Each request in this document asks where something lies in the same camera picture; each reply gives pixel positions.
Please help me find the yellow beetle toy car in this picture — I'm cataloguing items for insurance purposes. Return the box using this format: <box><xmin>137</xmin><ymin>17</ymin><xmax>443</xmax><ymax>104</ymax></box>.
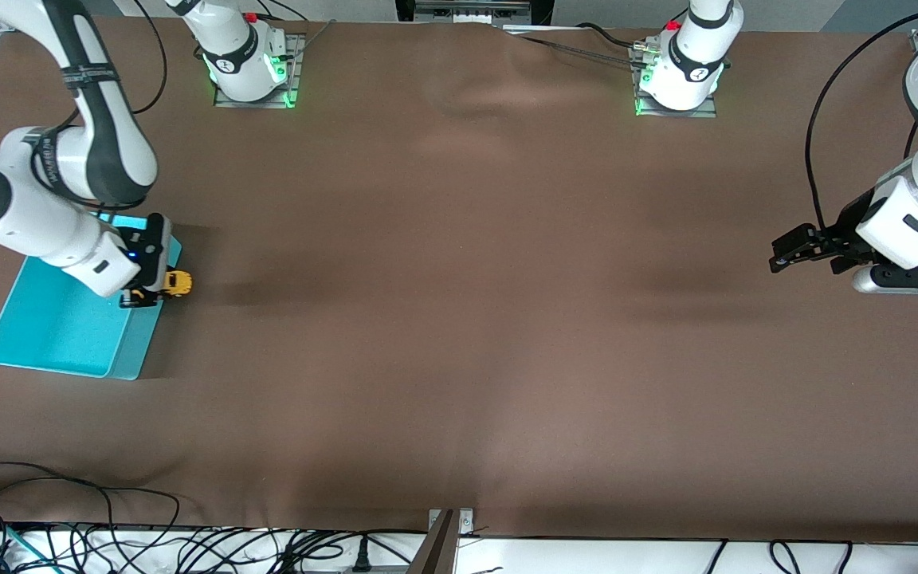
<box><xmin>126</xmin><ymin>271</ymin><xmax>194</xmax><ymax>305</ymax></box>

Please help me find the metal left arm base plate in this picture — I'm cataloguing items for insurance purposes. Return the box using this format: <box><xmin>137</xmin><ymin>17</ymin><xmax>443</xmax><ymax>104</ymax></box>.
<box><xmin>636</xmin><ymin>44</ymin><xmax>719</xmax><ymax>119</ymax></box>

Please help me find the black cable loop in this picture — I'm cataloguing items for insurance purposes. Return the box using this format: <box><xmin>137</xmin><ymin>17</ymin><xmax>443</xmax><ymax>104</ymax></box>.
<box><xmin>0</xmin><ymin>461</ymin><xmax>182</xmax><ymax>551</ymax></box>

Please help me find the turquoise plastic bin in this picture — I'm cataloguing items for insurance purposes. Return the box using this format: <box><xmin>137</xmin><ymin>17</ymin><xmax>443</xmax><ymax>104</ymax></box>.
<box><xmin>0</xmin><ymin>211</ymin><xmax>182</xmax><ymax>381</ymax></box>

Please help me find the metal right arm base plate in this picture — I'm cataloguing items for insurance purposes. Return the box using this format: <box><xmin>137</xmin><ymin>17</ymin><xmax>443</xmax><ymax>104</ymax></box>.
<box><xmin>214</xmin><ymin>33</ymin><xmax>300</xmax><ymax>109</ymax></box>

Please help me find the thin grey cable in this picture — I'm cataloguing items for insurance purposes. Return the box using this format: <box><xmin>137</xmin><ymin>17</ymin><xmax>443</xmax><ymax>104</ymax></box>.
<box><xmin>298</xmin><ymin>20</ymin><xmax>337</xmax><ymax>57</ymax></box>

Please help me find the grey metal post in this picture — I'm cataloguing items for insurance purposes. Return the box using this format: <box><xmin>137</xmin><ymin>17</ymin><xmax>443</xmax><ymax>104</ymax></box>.
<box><xmin>407</xmin><ymin>510</ymin><xmax>460</xmax><ymax>574</ymax></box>

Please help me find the thin dark straight cable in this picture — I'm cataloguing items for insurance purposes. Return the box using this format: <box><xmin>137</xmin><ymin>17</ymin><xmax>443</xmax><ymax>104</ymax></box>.
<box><xmin>519</xmin><ymin>36</ymin><xmax>639</xmax><ymax>63</ymax></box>

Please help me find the silver table edge bracket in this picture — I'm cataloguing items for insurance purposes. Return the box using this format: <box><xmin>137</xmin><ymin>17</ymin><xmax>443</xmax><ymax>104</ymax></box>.
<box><xmin>428</xmin><ymin>508</ymin><xmax>476</xmax><ymax>537</ymax></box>

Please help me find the silver power strip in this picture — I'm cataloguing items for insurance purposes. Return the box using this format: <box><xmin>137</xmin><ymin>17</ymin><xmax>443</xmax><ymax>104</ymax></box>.
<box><xmin>414</xmin><ymin>0</ymin><xmax>508</xmax><ymax>22</ymax></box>

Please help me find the black looping cable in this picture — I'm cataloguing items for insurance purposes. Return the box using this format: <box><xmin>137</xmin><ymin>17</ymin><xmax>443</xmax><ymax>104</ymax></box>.
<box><xmin>132</xmin><ymin>0</ymin><xmax>170</xmax><ymax>116</ymax></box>

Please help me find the thick black curved cable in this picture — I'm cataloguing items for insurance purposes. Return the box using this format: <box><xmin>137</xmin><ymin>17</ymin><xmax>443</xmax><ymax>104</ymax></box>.
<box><xmin>577</xmin><ymin>22</ymin><xmax>645</xmax><ymax>49</ymax></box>

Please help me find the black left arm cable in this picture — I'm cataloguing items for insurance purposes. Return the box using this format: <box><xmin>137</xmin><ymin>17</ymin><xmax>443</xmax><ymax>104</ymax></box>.
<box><xmin>805</xmin><ymin>0</ymin><xmax>918</xmax><ymax>268</ymax></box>

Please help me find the brown table cover sheet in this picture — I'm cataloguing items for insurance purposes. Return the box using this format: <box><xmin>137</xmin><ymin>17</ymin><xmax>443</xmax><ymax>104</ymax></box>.
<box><xmin>0</xmin><ymin>16</ymin><xmax>918</xmax><ymax>543</ymax></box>

